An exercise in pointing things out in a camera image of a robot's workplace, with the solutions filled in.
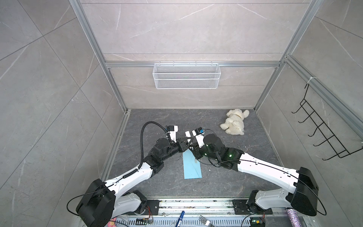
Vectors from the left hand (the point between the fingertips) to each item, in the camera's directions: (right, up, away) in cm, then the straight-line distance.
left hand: (193, 137), depth 73 cm
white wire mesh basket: (-3, +41, +28) cm, 50 cm away
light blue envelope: (0, -21, +15) cm, 26 cm away
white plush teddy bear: (+31, +6, +25) cm, 40 cm away
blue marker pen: (-7, -41, -4) cm, 42 cm away
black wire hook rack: (+62, 0, -10) cm, 63 cm away
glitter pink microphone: (+50, -39, -5) cm, 64 cm away
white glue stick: (-3, +2, +1) cm, 3 cm away
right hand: (-2, -5, +2) cm, 5 cm away
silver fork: (+7, -42, -5) cm, 43 cm away
